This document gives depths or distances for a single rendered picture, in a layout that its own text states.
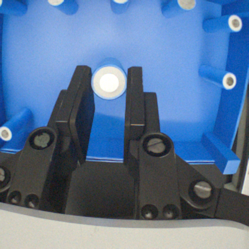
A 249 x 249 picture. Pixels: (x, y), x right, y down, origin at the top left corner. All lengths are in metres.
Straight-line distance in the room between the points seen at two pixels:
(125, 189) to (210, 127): 0.61
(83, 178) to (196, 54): 0.67
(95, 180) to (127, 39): 0.65
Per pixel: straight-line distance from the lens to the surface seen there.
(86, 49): 0.24
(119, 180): 0.82
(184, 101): 0.27
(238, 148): 0.88
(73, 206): 0.93
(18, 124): 0.24
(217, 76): 0.22
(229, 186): 0.98
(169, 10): 0.22
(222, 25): 0.22
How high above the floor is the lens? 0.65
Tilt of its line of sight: 68 degrees down
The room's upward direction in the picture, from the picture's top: 172 degrees clockwise
